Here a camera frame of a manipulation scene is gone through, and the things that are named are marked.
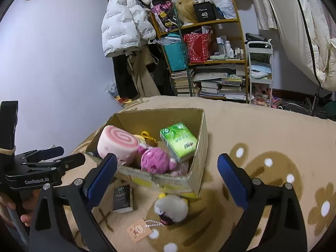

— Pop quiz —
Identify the white fluffy plush keychain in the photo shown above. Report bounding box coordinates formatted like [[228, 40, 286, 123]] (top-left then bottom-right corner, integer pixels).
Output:
[[154, 193, 189, 226]]

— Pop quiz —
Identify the teal storage bag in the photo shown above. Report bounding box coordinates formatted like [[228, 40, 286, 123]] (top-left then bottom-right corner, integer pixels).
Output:
[[163, 34, 186, 72]]

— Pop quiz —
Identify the beige paper tag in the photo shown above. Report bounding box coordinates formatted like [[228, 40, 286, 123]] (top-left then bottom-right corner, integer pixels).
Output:
[[126, 219, 153, 243]]

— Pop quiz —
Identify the black box with 40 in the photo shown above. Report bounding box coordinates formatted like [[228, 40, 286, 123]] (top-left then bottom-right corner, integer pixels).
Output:
[[193, 2, 216, 23]]

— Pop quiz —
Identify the pink swirl roll plush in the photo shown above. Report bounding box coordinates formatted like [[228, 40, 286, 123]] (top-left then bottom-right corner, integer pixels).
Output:
[[97, 125, 139, 165]]

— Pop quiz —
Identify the blonde wig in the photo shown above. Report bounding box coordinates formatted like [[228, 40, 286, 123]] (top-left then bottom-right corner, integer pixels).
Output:
[[175, 0, 198, 26]]

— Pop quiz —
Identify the white folded mattress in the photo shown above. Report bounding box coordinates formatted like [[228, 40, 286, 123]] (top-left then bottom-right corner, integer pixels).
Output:
[[269, 0, 335, 91]]

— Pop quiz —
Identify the wooden bookshelf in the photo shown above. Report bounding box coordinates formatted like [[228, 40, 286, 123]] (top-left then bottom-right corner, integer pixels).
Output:
[[150, 0, 249, 102]]

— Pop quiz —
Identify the white rolling cart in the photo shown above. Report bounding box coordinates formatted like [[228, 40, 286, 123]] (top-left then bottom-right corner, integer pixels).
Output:
[[247, 39, 273, 108]]

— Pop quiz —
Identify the stack of books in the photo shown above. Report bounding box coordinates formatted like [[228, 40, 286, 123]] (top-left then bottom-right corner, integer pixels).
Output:
[[171, 70, 198, 95]]

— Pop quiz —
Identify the red gift bag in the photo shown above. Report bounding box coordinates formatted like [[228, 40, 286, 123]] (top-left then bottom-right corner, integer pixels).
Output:
[[183, 33, 213, 63]]

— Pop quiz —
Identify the white puffer jacket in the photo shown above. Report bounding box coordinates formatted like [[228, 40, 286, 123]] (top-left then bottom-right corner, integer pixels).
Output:
[[101, 0, 157, 58]]

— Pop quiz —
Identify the green tissue pack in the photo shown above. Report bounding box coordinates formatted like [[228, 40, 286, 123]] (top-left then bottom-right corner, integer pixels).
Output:
[[159, 123, 198, 163]]

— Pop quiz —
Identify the pink bear plush keychain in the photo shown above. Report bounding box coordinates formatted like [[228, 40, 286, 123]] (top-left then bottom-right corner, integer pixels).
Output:
[[137, 143, 189, 176]]

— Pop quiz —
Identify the left hand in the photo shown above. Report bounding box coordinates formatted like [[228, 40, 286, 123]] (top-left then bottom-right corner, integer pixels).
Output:
[[0, 189, 41, 228]]

